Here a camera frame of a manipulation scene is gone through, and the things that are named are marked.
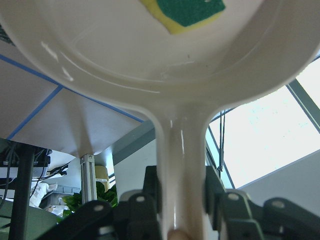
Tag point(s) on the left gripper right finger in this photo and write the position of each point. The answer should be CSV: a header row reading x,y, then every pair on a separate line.
x,y
236,217

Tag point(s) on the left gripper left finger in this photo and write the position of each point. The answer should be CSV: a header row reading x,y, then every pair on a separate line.
x,y
134,218

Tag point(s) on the beige plastic dustpan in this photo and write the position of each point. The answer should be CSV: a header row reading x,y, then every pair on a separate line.
x,y
116,52

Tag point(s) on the green yellow sponge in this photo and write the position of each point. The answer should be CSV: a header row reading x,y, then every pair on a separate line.
x,y
179,16

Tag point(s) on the aluminium frame post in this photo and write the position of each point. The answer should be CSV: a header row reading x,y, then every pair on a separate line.
x,y
88,178

